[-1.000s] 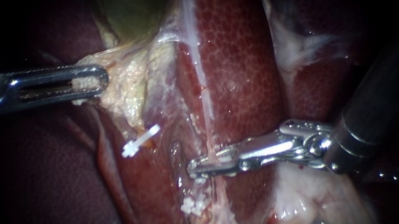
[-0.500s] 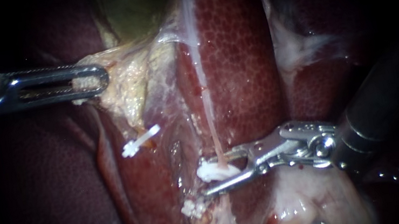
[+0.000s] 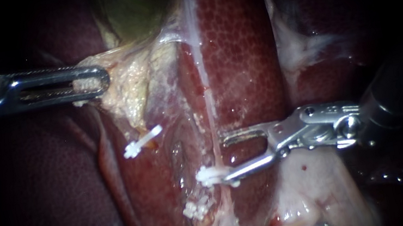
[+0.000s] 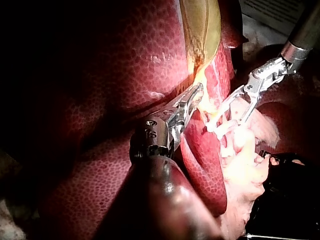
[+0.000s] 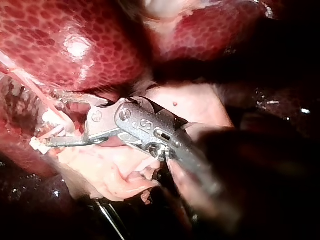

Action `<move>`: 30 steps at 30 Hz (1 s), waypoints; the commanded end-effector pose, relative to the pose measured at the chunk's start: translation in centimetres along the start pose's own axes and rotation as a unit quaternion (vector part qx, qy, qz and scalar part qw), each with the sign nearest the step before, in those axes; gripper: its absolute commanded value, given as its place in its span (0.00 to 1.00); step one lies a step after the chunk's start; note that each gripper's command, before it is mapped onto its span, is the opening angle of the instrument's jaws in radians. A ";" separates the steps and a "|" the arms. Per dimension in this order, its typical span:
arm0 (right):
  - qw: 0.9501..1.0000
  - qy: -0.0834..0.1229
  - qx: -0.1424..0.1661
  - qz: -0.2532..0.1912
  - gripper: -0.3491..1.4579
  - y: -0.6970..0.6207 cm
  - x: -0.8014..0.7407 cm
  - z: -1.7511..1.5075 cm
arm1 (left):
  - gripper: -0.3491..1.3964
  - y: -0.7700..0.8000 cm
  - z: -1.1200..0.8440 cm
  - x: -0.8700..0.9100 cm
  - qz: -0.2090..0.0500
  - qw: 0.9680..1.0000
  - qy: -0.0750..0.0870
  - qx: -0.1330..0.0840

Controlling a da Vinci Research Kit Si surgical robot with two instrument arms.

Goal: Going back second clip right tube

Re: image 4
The left arm instrument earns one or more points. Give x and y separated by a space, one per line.
152 137

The right arm instrument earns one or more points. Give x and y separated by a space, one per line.
265 75

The left arm instrument jaw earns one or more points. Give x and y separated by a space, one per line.
194 103
193 90

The right arm instrument jaw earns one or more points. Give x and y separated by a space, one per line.
226 106
251 107

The gallbladder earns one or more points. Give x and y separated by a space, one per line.
212 30

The dark left arm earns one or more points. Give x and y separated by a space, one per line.
160 200

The dark right arm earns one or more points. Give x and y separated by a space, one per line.
308 26

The thin tube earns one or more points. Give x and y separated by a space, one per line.
228 140
208 100

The dark red liver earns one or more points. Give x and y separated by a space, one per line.
120 82

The printed sheet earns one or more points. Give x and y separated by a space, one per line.
270 10

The pale fatty tissue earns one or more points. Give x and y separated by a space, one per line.
245 175

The white cloth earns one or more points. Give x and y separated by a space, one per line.
8 220

